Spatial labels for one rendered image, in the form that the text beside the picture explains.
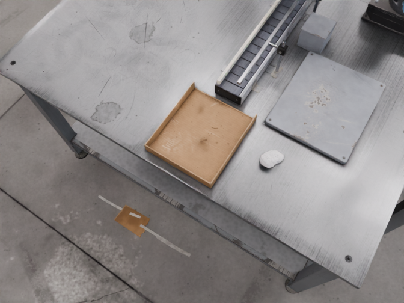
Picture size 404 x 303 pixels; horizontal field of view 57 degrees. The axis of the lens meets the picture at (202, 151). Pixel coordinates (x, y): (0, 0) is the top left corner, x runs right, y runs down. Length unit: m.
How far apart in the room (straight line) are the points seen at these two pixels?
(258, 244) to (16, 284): 1.24
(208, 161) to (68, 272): 1.13
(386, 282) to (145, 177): 1.31
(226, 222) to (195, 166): 0.63
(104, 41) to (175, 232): 1.03
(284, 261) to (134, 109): 0.96
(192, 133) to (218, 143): 0.10
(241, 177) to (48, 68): 0.85
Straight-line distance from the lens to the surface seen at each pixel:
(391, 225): 1.78
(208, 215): 1.80
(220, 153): 1.24
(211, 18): 1.59
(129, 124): 1.33
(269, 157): 1.22
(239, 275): 1.98
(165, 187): 1.86
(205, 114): 1.31
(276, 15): 1.55
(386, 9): 1.64
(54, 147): 2.37
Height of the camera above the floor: 1.96
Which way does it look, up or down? 65 degrees down
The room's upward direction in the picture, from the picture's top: 3 degrees counter-clockwise
